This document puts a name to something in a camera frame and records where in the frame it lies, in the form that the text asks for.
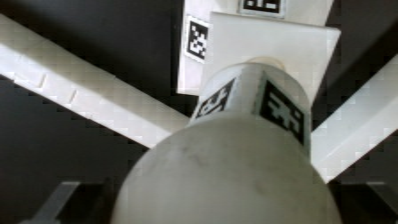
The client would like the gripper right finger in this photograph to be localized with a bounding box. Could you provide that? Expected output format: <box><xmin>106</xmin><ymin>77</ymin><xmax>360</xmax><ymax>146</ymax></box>
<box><xmin>330</xmin><ymin>181</ymin><xmax>398</xmax><ymax>224</ymax></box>

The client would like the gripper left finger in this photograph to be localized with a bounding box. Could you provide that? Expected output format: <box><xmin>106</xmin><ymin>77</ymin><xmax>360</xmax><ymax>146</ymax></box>
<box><xmin>17</xmin><ymin>180</ymin><xmax>113</xmax><ymax>224</ymax></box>

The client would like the white lamp bulb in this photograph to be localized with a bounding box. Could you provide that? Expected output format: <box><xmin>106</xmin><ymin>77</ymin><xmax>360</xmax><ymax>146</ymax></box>
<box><xmin>109</xmin><ymin>63</ymin><xmax>342</xmax><ymax>224</ymax></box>

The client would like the white lamp base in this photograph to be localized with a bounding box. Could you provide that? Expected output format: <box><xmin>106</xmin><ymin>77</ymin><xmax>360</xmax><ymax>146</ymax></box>
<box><xmin>177</xmin><ymin>0</ymin><xmax>340</xmax><ymax>97</ymax></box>

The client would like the white fence frame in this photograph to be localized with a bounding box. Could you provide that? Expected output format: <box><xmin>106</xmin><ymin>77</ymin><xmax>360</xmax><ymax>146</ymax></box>
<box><xmin>0</xmin><ymin>15</ymin><xmax>398</xmax><ymax>180</ymax></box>

